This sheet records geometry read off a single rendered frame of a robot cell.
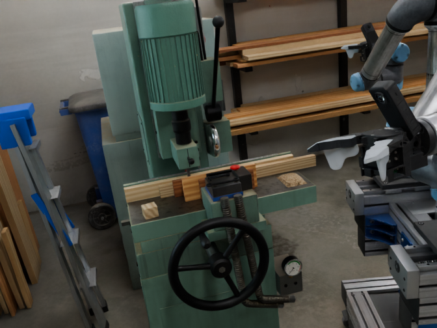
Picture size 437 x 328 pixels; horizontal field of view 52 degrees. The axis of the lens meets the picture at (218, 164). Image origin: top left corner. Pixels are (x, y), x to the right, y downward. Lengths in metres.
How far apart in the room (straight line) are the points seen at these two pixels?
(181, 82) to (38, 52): 2.48
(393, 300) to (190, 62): 1.35
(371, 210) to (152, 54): 0.98
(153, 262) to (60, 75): 2.52
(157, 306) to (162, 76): 0.72
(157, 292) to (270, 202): 0.46
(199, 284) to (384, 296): 0.95
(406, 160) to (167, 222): 0.77
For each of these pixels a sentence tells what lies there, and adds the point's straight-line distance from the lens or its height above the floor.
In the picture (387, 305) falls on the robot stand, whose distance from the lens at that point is 2.12.
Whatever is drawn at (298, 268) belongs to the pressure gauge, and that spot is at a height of 0.65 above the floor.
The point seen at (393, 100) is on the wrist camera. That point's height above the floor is 1.30.
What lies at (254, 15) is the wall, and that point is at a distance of 3.91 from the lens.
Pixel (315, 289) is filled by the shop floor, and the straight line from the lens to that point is 2.53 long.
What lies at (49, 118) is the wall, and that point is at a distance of 3.81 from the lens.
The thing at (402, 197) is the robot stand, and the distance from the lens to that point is 1.79.
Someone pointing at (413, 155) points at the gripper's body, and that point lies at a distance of 0.89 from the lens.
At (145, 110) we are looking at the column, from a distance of 1.62.
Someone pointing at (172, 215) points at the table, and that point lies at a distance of 1.38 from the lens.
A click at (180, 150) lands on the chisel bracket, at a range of 1.43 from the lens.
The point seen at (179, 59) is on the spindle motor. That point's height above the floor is 1.35.
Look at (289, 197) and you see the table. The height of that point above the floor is 0.88.
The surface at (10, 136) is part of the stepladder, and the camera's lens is 2.06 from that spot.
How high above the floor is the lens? 1.50
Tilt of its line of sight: 20 degrees down
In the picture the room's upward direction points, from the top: 7 degrees counter-clockwise
